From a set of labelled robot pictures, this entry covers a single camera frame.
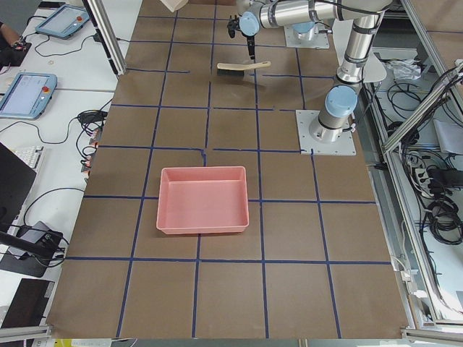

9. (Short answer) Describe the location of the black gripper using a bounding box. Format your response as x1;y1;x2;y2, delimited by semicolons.
245;35;255;60

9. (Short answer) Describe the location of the black power brick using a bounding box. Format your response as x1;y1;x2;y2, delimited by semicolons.
77;110;108;124

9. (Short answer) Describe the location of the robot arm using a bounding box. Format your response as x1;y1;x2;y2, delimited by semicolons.
291;22;319;41
229;1;391;144

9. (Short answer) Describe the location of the aluminium frame post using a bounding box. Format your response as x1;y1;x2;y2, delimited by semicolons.
82;0;127;76

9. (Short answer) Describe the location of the white hand brush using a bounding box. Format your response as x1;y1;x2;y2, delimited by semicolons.
216;61;271;77

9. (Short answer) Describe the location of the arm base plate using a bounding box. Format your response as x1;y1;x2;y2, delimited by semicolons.
296;110;357;156
284;22;331;49

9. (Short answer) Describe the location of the black camera stand base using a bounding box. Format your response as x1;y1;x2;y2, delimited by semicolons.
1;221;68;278

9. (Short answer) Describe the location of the white keyboard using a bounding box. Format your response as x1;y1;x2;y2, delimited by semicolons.
12;145;45;171

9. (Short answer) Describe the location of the pink plastic bin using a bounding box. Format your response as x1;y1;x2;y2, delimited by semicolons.
156;166;250;235

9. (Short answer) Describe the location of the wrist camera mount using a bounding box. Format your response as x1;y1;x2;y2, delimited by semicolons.
227;15;241;39

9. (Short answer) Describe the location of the black monitor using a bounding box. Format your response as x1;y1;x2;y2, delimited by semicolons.
0;144;36;233

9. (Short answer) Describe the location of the blue teach pendant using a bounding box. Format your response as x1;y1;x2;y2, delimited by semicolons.
35;4;90;40

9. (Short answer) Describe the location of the person at desk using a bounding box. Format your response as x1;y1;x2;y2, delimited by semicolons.
0;22;31;68

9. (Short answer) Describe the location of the white plastic dustpan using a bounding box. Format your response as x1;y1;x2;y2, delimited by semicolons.
161;0;189;12

